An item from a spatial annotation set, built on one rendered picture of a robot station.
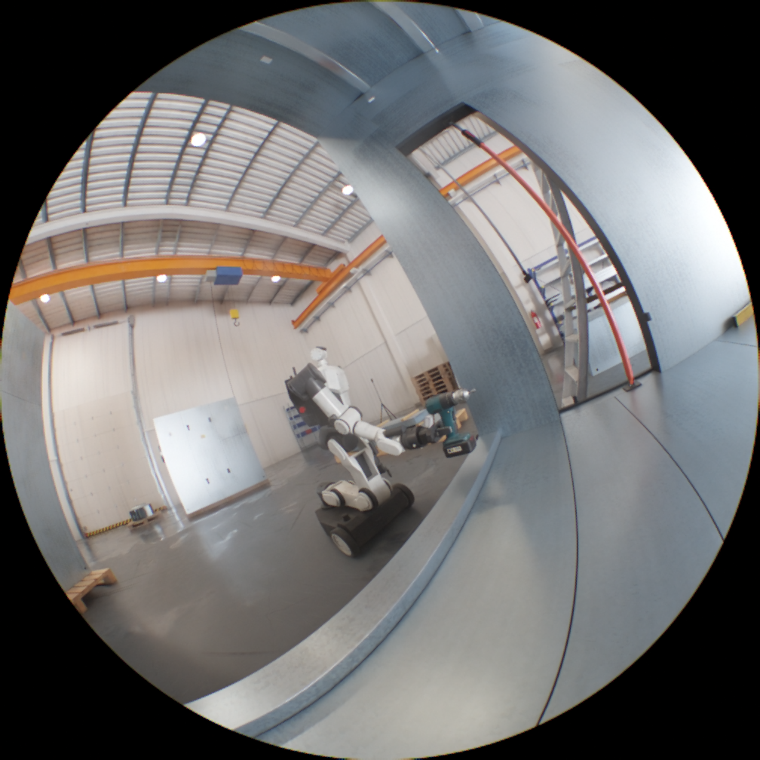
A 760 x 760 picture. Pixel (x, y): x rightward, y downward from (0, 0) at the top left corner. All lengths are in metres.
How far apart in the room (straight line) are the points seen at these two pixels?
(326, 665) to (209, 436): 5.18
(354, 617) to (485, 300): 1.14
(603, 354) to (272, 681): 3.28
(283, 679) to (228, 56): 2.70
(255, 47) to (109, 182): 6.70
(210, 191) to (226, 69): 6.55
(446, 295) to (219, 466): 5.10
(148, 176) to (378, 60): 6.88
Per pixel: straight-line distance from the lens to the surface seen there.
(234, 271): 8.36
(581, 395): 1.49
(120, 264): 8.54
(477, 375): 1.11
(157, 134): 7.85
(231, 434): 5.52
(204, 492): 5.37
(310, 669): 0.49
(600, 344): 3.10
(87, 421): 10.74
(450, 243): 1.19
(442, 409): 0.83
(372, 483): 1.31
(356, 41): 2.46
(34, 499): 3.40
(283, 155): 8.19
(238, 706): 0.54
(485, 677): 0.43
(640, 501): 0.60
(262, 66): 2.33
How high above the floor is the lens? 0.78
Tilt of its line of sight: 4 degrees up
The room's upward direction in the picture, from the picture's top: 23 degrees counter-clockwise
